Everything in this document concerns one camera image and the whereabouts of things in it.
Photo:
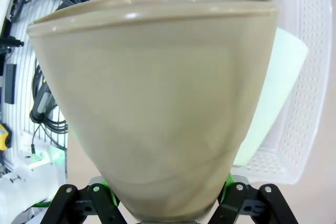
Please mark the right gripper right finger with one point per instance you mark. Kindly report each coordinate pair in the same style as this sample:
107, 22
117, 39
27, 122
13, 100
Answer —
257, 203

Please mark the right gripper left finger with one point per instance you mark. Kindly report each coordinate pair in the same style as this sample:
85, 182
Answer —
78, 203

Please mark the pale green plastic cup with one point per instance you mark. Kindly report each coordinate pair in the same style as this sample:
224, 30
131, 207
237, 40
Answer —
278, 90

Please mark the taupe plastic cup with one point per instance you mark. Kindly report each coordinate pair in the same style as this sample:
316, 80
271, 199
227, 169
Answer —
157, 103

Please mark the white perforated plastic basket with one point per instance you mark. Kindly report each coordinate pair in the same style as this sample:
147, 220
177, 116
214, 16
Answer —
309, 77

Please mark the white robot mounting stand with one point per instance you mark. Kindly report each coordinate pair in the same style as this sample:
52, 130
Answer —
26, 195

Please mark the yellow black controller box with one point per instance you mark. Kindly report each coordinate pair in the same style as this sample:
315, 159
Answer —
4, 137

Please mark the black rectangular bracket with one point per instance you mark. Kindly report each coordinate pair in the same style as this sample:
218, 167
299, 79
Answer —
9, 83

